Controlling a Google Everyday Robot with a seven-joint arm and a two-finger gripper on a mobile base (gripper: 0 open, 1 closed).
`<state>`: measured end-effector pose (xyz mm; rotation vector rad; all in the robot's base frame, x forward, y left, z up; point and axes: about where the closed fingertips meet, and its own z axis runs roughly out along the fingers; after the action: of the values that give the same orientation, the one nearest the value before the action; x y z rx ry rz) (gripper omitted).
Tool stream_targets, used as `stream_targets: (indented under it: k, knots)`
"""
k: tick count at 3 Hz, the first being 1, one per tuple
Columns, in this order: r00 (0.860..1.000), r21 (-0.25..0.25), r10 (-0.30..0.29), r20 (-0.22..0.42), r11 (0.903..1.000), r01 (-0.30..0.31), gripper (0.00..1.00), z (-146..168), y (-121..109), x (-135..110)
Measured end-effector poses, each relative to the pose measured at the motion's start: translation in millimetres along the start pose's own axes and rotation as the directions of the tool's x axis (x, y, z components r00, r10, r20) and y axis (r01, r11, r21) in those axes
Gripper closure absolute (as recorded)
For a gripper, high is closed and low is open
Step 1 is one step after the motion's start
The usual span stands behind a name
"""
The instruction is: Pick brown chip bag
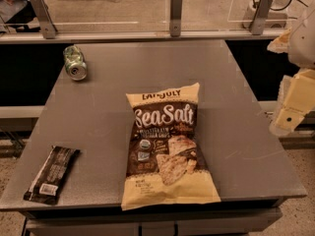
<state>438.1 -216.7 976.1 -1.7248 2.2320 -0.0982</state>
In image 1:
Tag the right metal bracket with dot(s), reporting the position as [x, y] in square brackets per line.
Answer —
[258, 24]

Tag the metal bracket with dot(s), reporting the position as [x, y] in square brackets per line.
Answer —
[47, 28]
[175, 17]
[258, 24]

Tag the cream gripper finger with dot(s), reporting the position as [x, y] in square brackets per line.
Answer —
[296, 99]
[280, 44]

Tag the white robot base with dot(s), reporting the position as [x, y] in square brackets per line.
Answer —
[273, 12]

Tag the grey table drawer frame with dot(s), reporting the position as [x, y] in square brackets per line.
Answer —
[222, 219]

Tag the clear acrylic barrier panel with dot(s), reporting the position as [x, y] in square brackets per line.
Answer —
[200, 18]

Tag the dark brown snack bar wrapper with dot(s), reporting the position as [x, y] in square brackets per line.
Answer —
[48, 182]

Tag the brown sea salt chip bag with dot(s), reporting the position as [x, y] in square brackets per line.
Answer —
[165, 164]

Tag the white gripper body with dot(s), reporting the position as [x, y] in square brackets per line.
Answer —
[304, 44]

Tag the middle metal bracket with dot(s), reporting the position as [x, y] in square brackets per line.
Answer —
[175, 17]

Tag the green soda can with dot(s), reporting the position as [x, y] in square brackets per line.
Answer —
[75, 65]

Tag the left metal bracket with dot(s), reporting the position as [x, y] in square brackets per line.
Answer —
[47, 28]

